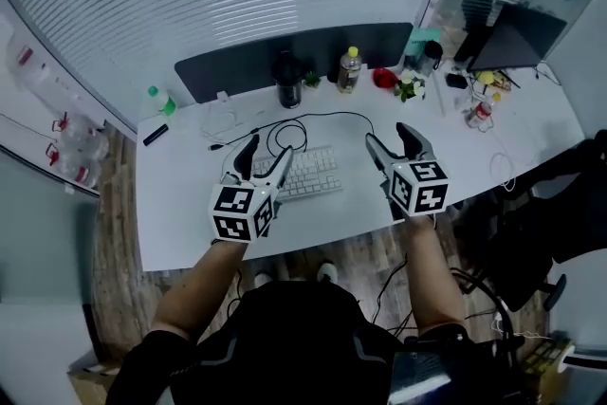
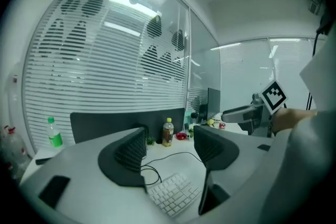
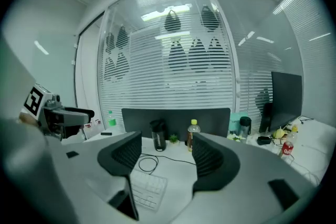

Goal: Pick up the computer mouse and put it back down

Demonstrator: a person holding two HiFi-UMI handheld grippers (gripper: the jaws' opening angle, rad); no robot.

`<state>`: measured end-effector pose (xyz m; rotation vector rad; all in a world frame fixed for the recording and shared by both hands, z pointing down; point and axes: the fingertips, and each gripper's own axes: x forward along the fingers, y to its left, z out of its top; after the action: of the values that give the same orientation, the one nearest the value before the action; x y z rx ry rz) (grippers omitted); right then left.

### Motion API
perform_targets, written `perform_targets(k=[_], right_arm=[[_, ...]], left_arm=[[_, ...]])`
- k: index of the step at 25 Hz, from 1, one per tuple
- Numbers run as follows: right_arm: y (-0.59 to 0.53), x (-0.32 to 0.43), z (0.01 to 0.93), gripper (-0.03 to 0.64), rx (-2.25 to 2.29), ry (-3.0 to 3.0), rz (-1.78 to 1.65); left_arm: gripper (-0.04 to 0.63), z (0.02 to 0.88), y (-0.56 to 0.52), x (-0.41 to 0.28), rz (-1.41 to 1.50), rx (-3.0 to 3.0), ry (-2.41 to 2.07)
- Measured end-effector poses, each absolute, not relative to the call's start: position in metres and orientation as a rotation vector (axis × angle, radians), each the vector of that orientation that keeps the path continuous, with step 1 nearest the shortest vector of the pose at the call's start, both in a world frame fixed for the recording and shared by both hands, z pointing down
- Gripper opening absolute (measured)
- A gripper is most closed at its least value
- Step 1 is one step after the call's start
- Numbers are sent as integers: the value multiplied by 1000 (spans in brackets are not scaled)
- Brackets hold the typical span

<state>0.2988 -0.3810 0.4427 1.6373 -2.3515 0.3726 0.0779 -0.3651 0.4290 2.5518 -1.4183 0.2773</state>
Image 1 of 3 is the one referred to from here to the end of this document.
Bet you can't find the frosted glass door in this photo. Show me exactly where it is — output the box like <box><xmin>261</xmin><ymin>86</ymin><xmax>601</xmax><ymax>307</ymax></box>
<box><xmin>0</xmin><ymin>146</ymin><xmax>101</xmax><ymax>300</ymax></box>

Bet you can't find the dispenser bottle with red label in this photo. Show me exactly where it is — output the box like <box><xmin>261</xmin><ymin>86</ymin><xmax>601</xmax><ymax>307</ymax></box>
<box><xmin>5</xmin><ymin>32</ymin><xmax>53</xmax><ymax>84</ymax></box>

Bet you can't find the person's left forearm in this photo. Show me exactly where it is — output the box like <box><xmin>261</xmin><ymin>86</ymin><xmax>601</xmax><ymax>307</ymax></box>
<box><xmin>150</xmin><ymin>239</ymin><xmax>248</xmax><ymax>341</ymax></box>

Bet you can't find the white flower plant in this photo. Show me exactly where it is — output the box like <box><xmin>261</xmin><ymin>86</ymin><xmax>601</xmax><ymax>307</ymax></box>
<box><xmin>393</xmin><ymin>69</ymin><xmax>427</xmax><ymax>103</ymax></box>

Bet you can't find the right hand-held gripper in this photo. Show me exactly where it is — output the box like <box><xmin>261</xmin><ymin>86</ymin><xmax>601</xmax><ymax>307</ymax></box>
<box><xmin>365</xmin><ymin>121</ymin><xmax>450</xmax><ymax>222</ymax></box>

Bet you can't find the black office chair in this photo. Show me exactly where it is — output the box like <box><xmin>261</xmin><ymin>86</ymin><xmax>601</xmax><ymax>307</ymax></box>
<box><xmin>452</xmin><ymin>129</ymin><xmax>607</xmax><ymax>314</ymax></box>

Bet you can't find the dark cup with black lid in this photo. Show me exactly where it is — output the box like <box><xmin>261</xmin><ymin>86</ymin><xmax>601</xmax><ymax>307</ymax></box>
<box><xmin>421</xmin><ymin>40</ymin><xmax>445</xmax><ymax>75</ymax></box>

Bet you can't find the person's black shirt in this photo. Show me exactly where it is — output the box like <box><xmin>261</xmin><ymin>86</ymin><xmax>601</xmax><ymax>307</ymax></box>
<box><xmin>106</xmin><ymin>279</ymin><xmax>470</xmax><ymax>405</ymax></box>

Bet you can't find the black tumbler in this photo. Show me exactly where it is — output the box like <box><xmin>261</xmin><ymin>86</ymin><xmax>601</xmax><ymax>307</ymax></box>
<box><xmin>271</xmin><ymin>50</ymin><xmax>304</xmax><ymax>109</ymax></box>

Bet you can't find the teal box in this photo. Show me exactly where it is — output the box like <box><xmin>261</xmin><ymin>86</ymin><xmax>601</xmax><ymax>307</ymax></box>
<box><xmin>402</xmin><ymin>27</ymin><xmax>442</xmax><ymax>70</ymax></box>

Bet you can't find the brown cardboard box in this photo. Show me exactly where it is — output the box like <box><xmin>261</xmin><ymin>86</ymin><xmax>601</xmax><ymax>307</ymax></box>
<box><xmin>65</xmin><ymin>348</ymin><xmax>125</xmax><ymax>405</ymax></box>

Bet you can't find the white charger with cable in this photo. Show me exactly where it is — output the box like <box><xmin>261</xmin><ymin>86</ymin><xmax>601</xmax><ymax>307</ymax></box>
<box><xmin>199</xmin><ymin>90</ymin><xmax>244</xmax><ymax>143</ymax></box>

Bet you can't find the yellow cap tea bottle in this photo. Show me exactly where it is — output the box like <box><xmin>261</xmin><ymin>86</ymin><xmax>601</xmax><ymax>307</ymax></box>
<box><xmin>336</xmin><ymin>46</ymin><xmax>363</xmax><ymax>95</ymax></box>

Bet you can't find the thick black cable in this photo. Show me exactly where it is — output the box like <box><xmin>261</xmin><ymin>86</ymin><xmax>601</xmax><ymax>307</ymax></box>
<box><xmin>449</xmin><ymin>267</ymin><xmax>519</xmax><ymax>347</ymax></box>

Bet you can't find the small bottle with red label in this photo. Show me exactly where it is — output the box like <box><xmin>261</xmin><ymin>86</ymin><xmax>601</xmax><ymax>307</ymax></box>
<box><xmin>466</xmin><ymin>99</ymin><xmax>495</xmax><ymax>133</ymax></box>

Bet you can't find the green cap water bottle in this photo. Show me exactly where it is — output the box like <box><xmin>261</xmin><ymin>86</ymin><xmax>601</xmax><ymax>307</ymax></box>
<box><xmin>140</xmin><ymin>84</ymin><xmax>177</xmax><ymax>120</ymax></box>

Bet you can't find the clear jug with red handle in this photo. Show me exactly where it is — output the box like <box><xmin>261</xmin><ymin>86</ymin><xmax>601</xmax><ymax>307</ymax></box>
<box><xmin>45</xmin><ymin>141</ymin><xmax>103</xmax><ymax>190</ymax></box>
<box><xmin>50</xmin><ymin>111</ymin><xmax>111</xmax><ymax>157</ymax></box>

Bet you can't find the person's right forearm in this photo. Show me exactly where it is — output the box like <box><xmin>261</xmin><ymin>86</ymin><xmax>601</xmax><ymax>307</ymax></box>
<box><xmin>404</xmin><ymin>212</ymin><xmax>469</xmax><ymax>334</ymax></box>

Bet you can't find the snack packet with sticks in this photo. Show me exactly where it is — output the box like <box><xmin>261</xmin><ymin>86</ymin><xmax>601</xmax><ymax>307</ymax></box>
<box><xmin>490</xmin><ymin>69</ymin><xmax>522</xmax><ymax>92</ymax></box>

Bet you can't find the black monitor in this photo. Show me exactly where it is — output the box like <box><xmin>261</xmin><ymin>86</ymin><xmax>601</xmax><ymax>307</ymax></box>
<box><xmin>452</xmin><ymin>3</ymin><xmax>569</xmax><ymax>73</ymax></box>
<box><xmin>174</xmin><ymin>22</ymin><xmax>414</xmax><ymax>105</ymax></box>

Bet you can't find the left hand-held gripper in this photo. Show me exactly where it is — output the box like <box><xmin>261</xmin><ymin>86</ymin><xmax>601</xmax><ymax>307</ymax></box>
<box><xmin>208</xmin><ymin>133</ymin><xmax>296</xmax><ymax>245</ymax></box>

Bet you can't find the olive patterned box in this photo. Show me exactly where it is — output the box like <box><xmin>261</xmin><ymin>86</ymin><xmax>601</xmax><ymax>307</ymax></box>
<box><xmin>520</xmin><ymin>336</ymin><xmax>576</xmax><ymax>391</ymax></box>

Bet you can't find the small black bar-shaped device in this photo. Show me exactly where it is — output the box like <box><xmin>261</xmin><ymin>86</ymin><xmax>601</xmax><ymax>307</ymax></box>
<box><xmin>142</xmin><ymin>123</ymin><xmax>170</xmax><ymax>147</ymax></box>

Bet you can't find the white coiled cable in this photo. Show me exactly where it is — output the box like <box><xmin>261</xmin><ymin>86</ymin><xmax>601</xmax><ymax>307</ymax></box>
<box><xmin>487</xmin><ymin>150</ymin><xmax>518</xmax><ymax>193</ymax></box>

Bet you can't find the small red container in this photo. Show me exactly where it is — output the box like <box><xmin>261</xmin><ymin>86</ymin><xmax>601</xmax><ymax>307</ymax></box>
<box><xmin>372</xmin><ymin>66</ymin><xmax>399</xmax><ymax>90</ymax></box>

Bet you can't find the white keyboard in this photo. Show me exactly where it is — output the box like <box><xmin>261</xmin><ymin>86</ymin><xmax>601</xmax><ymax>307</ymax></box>
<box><xmin>250</xmin><ymin>145</ymin><xmax>343</xmax><ymax>203</ymax></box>

